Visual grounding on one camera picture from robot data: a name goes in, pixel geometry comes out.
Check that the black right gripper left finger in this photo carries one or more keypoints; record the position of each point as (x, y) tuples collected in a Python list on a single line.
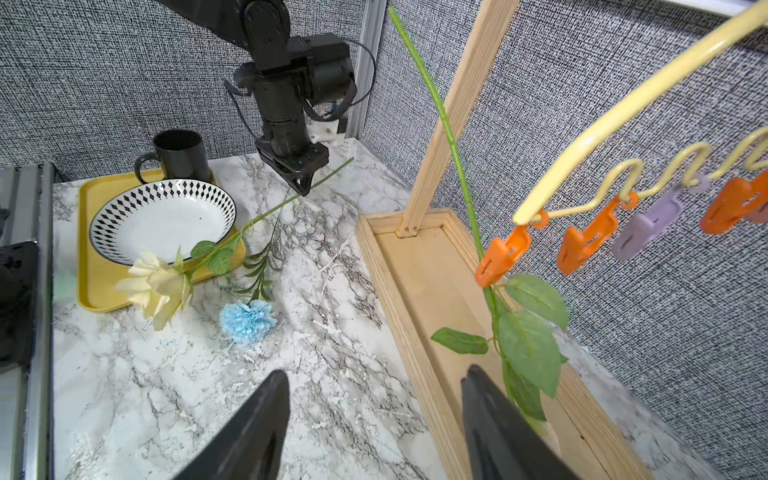
[(250, 444)]

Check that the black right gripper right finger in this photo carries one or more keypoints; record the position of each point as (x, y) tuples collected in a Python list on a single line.
[(500, 443)]

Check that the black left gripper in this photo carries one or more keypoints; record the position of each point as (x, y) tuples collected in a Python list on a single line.
[(297, 169)]

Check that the blue artificial carnation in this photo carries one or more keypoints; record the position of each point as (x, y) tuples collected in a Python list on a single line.
[(248, 322)]

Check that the peach artificial rose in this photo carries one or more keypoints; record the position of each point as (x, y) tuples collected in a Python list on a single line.
[(530, 356)]

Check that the orange clip lowest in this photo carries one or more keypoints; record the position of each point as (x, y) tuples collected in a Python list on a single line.
[(502, 255)]

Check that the orange clip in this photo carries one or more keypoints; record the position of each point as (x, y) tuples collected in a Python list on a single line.
[(579, 245), (738, 200)]

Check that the yellow wavy clothes hanger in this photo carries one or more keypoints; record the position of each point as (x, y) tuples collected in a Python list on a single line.
[(723, 37)]

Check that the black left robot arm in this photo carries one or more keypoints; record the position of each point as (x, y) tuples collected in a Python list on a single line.
[(292, 78)]

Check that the black mug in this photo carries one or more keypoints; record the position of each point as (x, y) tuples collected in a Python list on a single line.
[(181, 154)]

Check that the white plate black pattern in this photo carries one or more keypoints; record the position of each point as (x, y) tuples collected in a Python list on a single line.
[(164, 217)]

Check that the wooden hanging rack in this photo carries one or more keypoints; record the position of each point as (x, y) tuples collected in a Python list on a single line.
[(422, 262)]

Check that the purple clip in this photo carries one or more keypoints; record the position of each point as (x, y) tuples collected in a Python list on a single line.
[(642, 228)]

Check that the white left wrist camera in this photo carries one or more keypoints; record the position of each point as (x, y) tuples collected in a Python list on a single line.
[(330, 132)]

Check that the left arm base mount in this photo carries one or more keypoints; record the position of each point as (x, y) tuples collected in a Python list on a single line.
[(19, 269)]

